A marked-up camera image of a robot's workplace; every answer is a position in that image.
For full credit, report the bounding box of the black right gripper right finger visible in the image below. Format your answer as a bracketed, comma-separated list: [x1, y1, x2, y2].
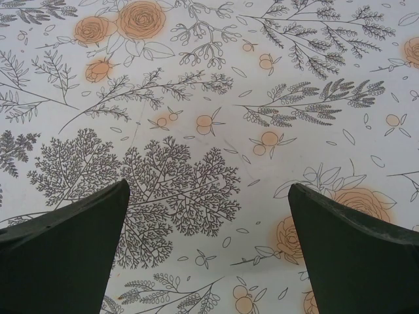
[287, 183, 419, 314]

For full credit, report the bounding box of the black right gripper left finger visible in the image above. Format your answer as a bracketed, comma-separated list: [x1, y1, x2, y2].
[0, 179, 131, 314]

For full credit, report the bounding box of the floral print tablecloth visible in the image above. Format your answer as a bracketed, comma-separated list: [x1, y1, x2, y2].
[0, 0, 419, 314]

